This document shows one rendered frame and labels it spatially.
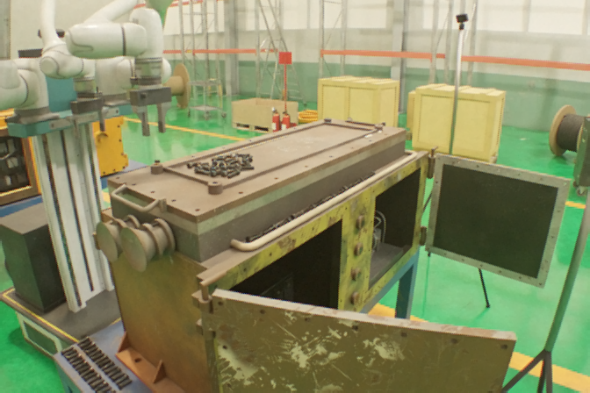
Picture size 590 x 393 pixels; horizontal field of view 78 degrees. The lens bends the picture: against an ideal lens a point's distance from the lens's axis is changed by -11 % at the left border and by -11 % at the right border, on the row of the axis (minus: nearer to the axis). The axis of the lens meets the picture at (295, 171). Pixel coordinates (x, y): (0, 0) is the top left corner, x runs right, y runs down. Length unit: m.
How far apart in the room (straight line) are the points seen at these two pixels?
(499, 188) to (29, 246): 2.46
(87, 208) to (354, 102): 5.12
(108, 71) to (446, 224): 1.93
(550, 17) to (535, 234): 8.54
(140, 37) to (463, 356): 1.19
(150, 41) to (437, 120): 5.28
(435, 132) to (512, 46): 4.58
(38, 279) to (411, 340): 2.13
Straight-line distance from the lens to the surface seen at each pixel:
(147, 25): 1.31
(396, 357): 0.92
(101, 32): 1.29
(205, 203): 1.06
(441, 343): 0.89
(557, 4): 10.39
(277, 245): 1.13
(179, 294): 1.20
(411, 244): 2.23
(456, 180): 2.14
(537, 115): 10.34
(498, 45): 10.36
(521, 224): 2.11
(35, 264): 2.55
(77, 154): 2.41
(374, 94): 6.57
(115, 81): 2.24
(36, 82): 1.97
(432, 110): 6.21
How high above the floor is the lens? 1.76
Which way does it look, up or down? 18 degrees down
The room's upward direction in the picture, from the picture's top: straight up
